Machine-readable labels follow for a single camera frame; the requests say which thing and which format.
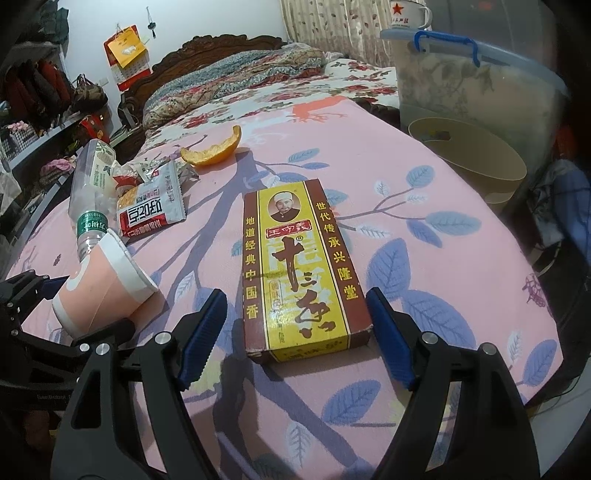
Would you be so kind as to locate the white enamel mug red star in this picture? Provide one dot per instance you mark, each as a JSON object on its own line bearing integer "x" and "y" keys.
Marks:
{"x": 411, "y": 16}

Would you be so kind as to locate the pink printed blanket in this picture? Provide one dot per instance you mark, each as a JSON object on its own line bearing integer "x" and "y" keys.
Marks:
{"x": 438, "y": 230}

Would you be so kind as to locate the beige waste bin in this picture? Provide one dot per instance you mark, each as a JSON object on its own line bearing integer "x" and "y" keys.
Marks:
{"x": 461, "y": 157}

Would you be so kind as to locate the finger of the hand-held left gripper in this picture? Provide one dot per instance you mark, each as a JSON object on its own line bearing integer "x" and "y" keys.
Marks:
{"x": 106, "y": 334}
{"x": 27, "y": 284}

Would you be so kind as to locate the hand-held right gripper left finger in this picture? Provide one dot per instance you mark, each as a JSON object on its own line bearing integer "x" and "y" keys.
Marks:
{"x": 203, "y": 332}

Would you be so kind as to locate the leaf patterned curtain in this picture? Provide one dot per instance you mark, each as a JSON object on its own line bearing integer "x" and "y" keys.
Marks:
{"x": 332, "y": 23}

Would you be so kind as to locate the folded patchwork quilt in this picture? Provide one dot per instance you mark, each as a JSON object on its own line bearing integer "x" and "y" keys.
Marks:
{"x": 231, "y": 74}

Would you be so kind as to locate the pink paper cup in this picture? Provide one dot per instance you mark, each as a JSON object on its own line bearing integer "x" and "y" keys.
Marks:
{"x": 101, "y": 281}

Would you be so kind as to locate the red white snack packet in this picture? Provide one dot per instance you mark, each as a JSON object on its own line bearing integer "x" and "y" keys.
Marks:
{"x": 147, "y": 203}

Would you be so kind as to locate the floral bedsheet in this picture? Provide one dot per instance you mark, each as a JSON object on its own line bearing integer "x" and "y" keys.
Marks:
{"x": 360, "y": 74}

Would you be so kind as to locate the orange peel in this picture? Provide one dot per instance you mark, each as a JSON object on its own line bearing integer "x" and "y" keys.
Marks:
{"x": 207, "y": 157}

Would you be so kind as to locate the brown handbag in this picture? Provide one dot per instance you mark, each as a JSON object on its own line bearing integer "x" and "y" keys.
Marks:
{"x": 90, "y": 94}

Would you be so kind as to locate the dark hanging ornament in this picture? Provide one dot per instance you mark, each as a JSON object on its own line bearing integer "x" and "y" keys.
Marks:
{"x": 150, "y": 27}

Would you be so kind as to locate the yellow brown spice box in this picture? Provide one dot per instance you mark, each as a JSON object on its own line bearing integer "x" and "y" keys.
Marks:
{"x": 300, "y": 258}

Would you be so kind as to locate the carved wooden bed headboard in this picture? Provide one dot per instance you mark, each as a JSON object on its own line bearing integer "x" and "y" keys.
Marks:
{"x": 184, "y": 53}

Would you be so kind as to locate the red yellow wall calendar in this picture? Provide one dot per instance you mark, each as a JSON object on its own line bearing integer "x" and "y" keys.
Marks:
{"x": 127, "y": 50}

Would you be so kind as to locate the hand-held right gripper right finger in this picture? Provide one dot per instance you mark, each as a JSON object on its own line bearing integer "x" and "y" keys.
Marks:
{"x": 388, "y": 332}

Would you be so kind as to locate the dark blue clothing pile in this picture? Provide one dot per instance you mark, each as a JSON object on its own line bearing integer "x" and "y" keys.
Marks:
{"x": 568, "y": 194}

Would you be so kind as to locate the clear storage box blue clip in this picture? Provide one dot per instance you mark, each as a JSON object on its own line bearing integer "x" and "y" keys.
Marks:
{"x": 461, "y": 83}

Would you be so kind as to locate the clear plastic bottle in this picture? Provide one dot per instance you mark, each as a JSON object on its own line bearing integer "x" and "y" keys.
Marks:
{"x": 90, "y": 184}

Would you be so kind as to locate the red gift bag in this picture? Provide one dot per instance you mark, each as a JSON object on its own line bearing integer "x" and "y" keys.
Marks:
{"x": 94, "y": 127}

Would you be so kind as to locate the white silver-lined snack packet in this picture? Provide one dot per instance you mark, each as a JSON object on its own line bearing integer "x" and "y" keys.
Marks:
{"x": 187, "y": 173}

